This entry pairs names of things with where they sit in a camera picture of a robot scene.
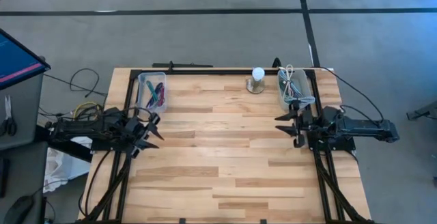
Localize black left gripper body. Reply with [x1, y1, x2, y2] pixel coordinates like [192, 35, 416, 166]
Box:
[124, 115, 152, 149]

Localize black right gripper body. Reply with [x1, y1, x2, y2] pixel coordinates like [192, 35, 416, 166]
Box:
[298, 109, 317, 143]

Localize cream USB cable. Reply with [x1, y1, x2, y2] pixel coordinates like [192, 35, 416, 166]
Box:
[279, 64, 295, 99]

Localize teal zigzag braided USB cable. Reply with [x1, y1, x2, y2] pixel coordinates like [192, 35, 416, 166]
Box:
[145, 79, 158, 102]

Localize white plastic bin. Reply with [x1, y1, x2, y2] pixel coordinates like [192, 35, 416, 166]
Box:
[277, 68, 317, 112]

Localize clear plastic bin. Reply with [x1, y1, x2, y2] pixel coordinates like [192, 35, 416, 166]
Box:
[137, 72, 168, 114]

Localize white light bulb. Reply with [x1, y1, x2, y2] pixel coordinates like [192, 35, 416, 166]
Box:
[251, 66, 266, 82]

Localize white plastic bag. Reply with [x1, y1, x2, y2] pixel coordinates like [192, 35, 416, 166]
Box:
[42, 145, 92, 194]

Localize grey cabinet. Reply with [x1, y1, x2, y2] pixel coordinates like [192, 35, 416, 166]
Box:
[0, 73, 47, 152]

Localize black stand leg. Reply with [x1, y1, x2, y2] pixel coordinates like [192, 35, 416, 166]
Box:
[406, 101, 437, 126]

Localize black computer mouse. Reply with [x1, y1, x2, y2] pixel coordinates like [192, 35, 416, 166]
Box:
[2, 195, 35, 224]

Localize computer monitor with blue screen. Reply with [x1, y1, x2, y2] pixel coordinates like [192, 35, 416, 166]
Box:
[0, 28, 52, 92]

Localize thick black cable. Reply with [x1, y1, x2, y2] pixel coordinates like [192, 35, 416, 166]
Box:
[77, 150, 112, 218]

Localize yellow cable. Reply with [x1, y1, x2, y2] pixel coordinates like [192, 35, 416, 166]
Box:
[73, 100, 103, 119]

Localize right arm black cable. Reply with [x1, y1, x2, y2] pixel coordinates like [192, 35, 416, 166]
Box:
[320, 66, 385, 122]

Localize thin black cable loop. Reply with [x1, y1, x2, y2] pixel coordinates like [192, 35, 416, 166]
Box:
[70, 68, 100, 98]

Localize black aluminium table frame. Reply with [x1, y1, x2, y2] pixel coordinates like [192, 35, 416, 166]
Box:
[76, 59, 376, 224]

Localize scissors with black handles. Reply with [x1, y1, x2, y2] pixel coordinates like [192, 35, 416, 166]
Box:
[0, 94, 18, 137]

